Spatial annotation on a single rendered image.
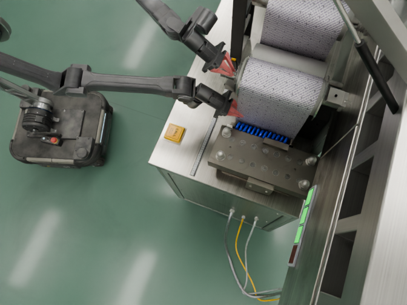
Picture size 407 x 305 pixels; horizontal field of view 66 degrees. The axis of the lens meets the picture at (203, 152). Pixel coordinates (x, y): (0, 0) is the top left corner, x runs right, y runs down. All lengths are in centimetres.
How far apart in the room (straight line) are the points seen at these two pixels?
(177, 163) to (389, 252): 94
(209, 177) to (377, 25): 93
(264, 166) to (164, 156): 43
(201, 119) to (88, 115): 110
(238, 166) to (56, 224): 159
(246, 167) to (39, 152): 155
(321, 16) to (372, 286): 78
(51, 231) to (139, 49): 155
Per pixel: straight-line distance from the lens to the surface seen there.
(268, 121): 116
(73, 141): 226
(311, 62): 116
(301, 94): 100
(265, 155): 119
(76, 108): 236
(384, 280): 56
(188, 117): 139
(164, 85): 109
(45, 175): 256
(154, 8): 107
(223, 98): 114
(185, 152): 133
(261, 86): 100
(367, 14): 50
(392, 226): 57
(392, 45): 54
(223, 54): 105
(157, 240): 220
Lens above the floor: 216
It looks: 72 degrees down
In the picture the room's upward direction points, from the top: 9 degrees counter-clockwise
